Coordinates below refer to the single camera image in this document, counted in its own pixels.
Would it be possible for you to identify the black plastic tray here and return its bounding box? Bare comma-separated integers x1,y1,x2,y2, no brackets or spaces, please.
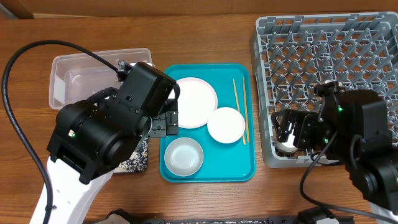
113,136,150,174

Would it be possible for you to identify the left wooden chopstick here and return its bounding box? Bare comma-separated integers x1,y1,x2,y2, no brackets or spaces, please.
233,79,246,146

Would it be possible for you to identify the white rice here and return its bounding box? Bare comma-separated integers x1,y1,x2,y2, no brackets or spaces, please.
114,138,149,172

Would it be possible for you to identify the grey dishwasher rack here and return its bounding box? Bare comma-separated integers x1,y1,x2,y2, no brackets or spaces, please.
250,12,397,168

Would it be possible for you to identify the white bowl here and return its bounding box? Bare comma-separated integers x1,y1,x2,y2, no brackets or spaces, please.
207,107,246,144

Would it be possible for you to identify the white cup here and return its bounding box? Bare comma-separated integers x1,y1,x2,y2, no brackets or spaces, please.
274,134,298,155

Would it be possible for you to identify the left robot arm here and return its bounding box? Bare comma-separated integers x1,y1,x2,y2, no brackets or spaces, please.
31,61,180,223

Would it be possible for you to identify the clear plastic bin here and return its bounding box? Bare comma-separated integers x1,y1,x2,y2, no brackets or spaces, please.
49,48,153,110

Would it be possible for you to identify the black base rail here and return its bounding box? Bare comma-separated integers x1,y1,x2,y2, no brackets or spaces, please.
98,209,354,224

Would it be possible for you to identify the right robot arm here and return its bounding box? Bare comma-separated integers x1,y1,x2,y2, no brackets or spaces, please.
271,80,397,223

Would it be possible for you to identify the right wooden chopstick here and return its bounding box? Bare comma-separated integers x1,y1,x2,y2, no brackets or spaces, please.
243,77,250,143

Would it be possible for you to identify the grey bowl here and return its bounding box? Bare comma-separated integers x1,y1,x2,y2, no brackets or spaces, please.
164,138,204,177

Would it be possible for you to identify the wooden chopstick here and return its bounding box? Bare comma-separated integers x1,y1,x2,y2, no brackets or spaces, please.
243,77,250,143
233,79,246,146

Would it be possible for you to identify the teal plastic tray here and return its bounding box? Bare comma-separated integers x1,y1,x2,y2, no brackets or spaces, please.
159,63,256,183

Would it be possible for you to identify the large white plate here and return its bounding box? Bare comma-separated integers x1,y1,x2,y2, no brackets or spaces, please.
177,77,218,129

